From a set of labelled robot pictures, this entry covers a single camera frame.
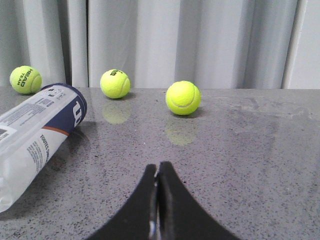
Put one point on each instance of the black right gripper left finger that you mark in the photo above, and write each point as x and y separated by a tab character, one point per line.
137	219

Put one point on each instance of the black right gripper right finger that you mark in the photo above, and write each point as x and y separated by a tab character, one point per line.
181	217

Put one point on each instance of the white blue tennis ball can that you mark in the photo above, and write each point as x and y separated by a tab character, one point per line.
30	134

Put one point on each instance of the plain yellow tennis ball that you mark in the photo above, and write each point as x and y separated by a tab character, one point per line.
183	98

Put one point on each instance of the Wilson tennis ball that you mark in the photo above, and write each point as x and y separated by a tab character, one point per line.
115	84

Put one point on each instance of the Head Team tennis ball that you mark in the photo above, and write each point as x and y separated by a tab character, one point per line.
25	79

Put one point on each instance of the grey curtain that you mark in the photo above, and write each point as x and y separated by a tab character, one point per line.
217	44

